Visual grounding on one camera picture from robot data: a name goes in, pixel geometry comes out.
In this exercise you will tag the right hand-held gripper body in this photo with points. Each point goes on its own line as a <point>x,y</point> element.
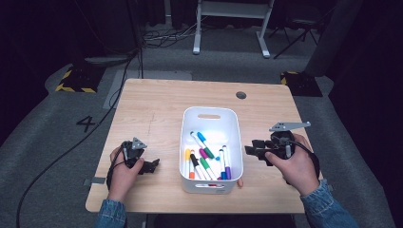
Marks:
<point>285,126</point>

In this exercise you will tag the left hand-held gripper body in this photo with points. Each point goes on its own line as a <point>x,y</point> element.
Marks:
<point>138,144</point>

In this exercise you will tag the yellow marker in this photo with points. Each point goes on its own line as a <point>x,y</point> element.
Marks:
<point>188,154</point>

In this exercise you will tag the purple marker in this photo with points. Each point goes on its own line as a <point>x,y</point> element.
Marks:
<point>228,173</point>

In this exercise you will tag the orange marker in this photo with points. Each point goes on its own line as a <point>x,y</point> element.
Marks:
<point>191,174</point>

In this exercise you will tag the black marker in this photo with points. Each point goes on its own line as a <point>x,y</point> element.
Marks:
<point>194,158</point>

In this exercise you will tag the white plastic bin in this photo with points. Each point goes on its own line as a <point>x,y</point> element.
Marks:
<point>218,125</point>

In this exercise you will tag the dark green marker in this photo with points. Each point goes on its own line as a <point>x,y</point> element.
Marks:
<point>209,154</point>

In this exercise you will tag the magenta marker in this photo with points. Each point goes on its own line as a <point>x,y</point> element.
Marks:
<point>203,154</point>

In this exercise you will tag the red marker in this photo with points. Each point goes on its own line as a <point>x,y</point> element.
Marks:
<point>215,185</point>

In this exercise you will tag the light blue marker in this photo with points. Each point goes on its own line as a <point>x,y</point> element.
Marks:
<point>201,136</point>

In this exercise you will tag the person's left hand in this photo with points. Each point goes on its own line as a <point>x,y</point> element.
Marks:
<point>118,183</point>

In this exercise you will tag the person's right hand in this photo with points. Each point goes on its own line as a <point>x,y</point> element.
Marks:
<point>299,172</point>

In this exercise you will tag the salmon pink marker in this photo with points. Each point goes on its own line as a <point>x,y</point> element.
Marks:
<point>240,182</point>

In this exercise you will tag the black yellow striped base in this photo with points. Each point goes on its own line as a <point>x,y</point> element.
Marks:
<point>80,79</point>
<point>302,85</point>

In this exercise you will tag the grey table grommet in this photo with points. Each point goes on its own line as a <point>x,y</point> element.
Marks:
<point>241,95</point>

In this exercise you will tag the grey tape strip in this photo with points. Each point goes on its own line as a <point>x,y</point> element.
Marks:
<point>96,180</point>

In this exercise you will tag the grey stand base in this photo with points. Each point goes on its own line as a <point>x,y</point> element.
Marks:
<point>107,60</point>

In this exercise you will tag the dark grey column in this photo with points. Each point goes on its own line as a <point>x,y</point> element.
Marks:
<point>332,38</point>

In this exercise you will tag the black tripod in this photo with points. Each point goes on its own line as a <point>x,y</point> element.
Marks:
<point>301,23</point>

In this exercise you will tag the white metal desk frame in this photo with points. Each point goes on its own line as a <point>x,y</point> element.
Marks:
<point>233,9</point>

